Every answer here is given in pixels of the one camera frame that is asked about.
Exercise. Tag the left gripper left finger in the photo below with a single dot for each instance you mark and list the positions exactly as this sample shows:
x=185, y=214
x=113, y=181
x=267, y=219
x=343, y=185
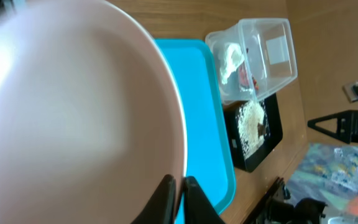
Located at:
x=160, y=207

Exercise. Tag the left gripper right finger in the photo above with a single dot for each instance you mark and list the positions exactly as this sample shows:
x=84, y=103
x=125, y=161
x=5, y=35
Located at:
x=197, y=208

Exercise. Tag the pile of white rice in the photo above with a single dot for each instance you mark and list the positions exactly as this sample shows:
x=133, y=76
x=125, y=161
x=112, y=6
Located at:
x=249, y=116

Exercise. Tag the brown food scrap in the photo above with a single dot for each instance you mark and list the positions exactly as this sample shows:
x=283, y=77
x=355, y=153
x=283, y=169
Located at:
x=261, y=130

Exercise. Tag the large white plate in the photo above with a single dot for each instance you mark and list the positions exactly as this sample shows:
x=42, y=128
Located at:
x=91, y=119

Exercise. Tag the red snack wrapper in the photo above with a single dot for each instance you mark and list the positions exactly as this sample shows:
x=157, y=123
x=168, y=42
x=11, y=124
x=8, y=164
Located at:
x=243, y=78

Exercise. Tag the white tissue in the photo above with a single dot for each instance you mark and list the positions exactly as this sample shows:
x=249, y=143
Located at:
x=231, y=58

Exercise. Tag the black waste tray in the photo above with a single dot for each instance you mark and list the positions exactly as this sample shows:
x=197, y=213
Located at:
x=274, y=134

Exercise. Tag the teal plastic tray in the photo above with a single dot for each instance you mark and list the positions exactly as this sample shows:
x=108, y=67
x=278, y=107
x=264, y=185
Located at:
x=209, y=158

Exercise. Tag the colourful patterned floor mat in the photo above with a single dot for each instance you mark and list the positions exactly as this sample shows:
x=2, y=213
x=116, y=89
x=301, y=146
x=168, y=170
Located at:
x=330, y=174

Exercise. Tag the clear plastic bin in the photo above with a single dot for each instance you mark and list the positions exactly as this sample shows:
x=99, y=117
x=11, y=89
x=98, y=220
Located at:
x=271, y=58

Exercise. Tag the black camera tripod stand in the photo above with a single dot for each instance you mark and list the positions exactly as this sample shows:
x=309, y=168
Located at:
x=347, y=121

